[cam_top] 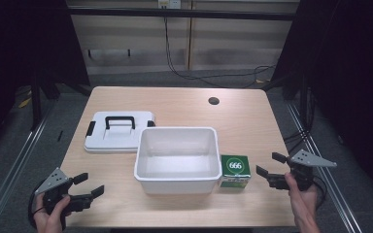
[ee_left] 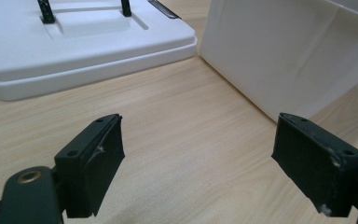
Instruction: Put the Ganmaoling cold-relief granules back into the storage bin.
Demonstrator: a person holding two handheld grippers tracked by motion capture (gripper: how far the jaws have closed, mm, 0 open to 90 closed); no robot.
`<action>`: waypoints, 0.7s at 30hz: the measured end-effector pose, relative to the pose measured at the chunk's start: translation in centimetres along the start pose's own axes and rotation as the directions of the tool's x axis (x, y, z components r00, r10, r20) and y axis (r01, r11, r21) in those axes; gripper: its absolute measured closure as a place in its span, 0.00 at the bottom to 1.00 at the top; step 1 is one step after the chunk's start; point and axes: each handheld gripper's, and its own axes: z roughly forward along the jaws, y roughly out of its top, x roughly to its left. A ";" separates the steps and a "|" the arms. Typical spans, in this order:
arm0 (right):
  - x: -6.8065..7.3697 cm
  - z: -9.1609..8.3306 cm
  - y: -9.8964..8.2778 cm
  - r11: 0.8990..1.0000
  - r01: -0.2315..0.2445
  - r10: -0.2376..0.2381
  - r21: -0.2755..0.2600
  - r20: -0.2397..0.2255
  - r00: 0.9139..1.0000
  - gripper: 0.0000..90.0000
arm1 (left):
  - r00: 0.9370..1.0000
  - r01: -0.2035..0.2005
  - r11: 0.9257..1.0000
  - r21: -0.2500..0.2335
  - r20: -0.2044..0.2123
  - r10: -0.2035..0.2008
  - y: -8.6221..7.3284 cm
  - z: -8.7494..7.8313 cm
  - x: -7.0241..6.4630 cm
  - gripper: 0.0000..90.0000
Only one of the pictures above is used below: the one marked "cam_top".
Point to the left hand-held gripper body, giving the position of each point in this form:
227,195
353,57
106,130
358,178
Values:
54,181

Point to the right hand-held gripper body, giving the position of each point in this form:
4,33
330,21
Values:
307,159

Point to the person's left hand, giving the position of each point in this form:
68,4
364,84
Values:
50,220

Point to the person's right hand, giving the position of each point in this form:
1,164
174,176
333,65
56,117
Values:
301,200

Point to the green and white carton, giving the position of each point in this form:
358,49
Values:
235,168

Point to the small black floor object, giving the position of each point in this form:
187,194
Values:
60,136

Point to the black metal stand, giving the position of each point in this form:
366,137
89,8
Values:
36,103
303,97

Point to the yellow floor tape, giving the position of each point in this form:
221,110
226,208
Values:
25,103

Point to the white plastic storage box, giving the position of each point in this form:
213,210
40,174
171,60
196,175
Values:
178,161

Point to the round grey table grommet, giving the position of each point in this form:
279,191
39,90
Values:
213,101

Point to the black curtain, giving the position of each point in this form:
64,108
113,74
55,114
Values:
19,48
346,64

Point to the black horizontal bar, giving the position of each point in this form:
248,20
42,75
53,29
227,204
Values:
181,13

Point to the metal floor rail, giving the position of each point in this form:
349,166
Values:
9,174
323,181

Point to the white wall socket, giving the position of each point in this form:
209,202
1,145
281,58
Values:
169,4

